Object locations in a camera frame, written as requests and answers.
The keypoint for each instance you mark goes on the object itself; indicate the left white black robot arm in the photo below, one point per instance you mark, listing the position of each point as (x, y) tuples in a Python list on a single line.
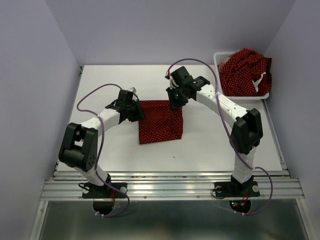
[(83, 142)]

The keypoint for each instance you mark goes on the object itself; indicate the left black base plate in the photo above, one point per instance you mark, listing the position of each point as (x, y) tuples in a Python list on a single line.
[(90, 191)]

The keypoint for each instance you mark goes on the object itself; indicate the aluminium rail frame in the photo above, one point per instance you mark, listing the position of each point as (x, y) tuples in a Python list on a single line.
[(170, 197)]

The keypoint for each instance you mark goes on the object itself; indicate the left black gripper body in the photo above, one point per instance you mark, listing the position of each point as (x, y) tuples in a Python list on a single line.
[(135, 113)]

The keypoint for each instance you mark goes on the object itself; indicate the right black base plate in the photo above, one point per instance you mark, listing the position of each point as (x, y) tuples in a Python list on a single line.
[(230, 189)]

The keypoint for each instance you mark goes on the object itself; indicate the red polka dot skirt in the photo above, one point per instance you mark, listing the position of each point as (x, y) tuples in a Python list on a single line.
[(161, 124), (246, 72)]

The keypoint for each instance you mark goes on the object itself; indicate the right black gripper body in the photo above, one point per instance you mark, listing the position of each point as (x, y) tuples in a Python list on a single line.
[(182, 86)]

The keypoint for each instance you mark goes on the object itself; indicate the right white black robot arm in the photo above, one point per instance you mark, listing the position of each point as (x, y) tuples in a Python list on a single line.
[(244, 137)]

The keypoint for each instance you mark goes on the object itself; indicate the white plastic basket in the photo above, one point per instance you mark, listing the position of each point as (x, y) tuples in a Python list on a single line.
[(240, 77)]

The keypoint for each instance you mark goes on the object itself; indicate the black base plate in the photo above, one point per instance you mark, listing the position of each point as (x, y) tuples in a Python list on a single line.
[(90, 191), (230, 189)]

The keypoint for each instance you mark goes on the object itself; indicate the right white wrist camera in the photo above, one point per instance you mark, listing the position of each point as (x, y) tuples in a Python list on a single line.
[(172, 83)]

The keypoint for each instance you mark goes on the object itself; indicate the red white plaid skirt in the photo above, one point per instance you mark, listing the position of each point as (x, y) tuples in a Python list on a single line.
[(221, 58)]

